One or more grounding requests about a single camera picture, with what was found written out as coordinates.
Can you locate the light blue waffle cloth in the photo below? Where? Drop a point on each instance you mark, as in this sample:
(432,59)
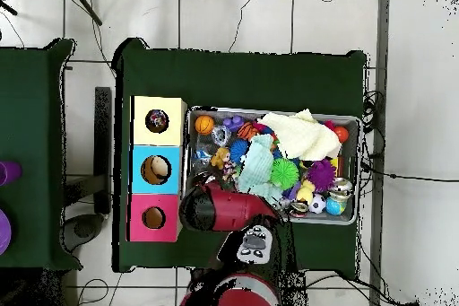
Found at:
(260,166)

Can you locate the cream waffle cloth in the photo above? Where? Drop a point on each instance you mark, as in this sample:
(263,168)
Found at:
(301,137)

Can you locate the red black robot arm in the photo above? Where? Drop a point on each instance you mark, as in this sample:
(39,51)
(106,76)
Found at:
(233,209)

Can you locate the wooden box with three holes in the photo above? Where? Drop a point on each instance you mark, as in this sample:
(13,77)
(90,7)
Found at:
(168,133)

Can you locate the metal mesh bin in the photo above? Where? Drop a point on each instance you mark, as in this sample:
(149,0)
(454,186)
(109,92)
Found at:
(353,212)

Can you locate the blue spiky ball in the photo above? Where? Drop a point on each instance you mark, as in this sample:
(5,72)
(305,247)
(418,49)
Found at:
(239,150)

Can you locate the orange striped tiger plush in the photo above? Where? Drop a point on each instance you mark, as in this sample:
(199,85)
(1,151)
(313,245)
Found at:
(248,131)

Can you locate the orange basketball toy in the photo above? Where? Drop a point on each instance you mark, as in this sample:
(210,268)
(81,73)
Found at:
(204,125)

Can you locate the green spiky ball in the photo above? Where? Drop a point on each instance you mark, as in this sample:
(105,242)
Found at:
(285,174)

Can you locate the dark green tablecloth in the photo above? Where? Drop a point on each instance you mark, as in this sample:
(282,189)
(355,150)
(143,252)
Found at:
(233,80)
(28,105)

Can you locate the yellow duck toy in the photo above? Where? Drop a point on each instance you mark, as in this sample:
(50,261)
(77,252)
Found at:
(305,192)

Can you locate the purple spiky ball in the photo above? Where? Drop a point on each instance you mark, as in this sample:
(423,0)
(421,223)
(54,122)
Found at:
(321,175)

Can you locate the black white soccer ball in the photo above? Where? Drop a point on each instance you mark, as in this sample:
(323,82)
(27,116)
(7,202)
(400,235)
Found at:
(317,204)

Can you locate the blue globe ball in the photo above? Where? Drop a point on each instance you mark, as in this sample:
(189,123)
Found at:
(334,207)

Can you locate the black stand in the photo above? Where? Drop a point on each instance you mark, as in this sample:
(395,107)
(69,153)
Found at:
(103,141)

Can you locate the black tripod leg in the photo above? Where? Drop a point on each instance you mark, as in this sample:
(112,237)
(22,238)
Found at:
(86,6)

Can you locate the purple cylinder object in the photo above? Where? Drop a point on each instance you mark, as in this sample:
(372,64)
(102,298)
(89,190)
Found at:
(9,172)

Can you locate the purple round object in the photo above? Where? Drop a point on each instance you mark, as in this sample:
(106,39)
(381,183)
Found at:
(3,230)

